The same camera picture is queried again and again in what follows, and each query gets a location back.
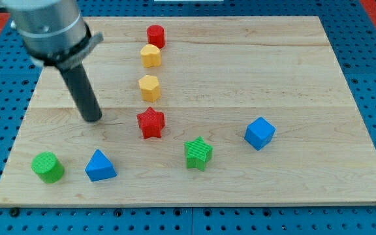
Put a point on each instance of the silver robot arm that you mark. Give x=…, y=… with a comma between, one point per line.
x=53, y=31

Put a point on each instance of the green star block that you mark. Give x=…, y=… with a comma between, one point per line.
x=197, y=153

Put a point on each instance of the red star block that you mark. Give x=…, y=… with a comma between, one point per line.
x=151, y=123

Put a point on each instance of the yellow hexagon block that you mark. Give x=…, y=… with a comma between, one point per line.
x=150, y=88

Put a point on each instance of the wooden board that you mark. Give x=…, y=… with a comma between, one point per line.
x=218, y=75

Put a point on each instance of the blue cube block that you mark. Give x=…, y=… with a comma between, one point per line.
x=259, y=133

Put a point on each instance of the yellow heart block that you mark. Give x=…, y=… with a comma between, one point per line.
x=150, y=56

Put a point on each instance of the red cylinder block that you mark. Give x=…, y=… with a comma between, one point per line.
x=156, y=35

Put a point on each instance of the blue triangle block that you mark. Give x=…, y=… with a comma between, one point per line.
x=100, y=167

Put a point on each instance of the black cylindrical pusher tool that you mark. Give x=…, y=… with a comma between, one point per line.
x=82, y=93

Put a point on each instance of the green cylinder block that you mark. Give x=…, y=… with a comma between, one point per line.
x=47, y=167

